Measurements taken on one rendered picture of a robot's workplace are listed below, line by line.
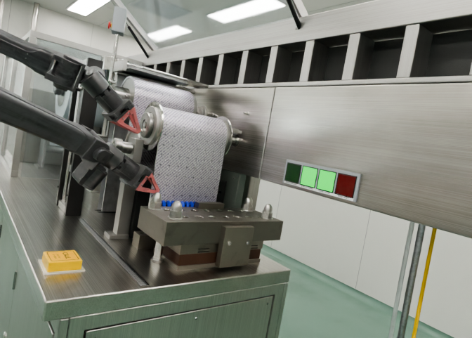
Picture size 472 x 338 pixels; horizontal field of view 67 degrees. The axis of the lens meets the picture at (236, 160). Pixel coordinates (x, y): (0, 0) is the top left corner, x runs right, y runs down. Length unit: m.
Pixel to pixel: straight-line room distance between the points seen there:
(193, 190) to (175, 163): 0.11
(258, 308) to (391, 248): 2.55
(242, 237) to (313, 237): 3.03
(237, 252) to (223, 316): 0.17
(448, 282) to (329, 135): 2.52
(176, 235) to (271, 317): 0.41
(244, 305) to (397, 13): 0.83
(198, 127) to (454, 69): 0.68
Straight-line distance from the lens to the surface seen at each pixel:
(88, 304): 0.81
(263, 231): 1.07
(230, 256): 0.99
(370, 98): 0.94
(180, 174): 1.09
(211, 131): 1.13
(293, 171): 1.04
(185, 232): 0.91
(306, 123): 1.04
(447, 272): 3.36
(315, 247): 3.99
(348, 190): 0.93
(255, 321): 1.10
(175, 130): 1.06
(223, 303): 0.99
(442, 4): 0.94
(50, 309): 0.79
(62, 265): 0.90
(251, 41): 1.33
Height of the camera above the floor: 1.25
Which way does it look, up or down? 3 degrees down
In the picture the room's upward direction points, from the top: 10 degrees clockwise
